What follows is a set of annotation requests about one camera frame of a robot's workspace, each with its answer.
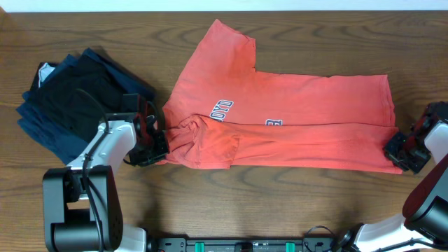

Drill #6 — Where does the red printed t-shirt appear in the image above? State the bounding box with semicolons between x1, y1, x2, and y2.
162;20;400;174

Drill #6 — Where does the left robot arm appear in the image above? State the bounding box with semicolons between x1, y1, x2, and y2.
42;90;169;251

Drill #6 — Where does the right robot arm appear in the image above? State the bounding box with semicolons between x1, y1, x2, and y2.
333;101;447;252

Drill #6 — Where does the black folded garment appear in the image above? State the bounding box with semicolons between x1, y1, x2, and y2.
29;56;126;142

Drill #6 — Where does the navy folded garment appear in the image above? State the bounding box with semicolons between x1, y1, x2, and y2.
17;48;155;165

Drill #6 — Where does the black garment with white label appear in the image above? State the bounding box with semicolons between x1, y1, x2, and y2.
30;62;57;91

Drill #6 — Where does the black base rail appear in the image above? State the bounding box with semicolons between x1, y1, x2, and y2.
146;237;341;252

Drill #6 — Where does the black looped base cable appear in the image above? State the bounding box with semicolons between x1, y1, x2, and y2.
300;225;339;252

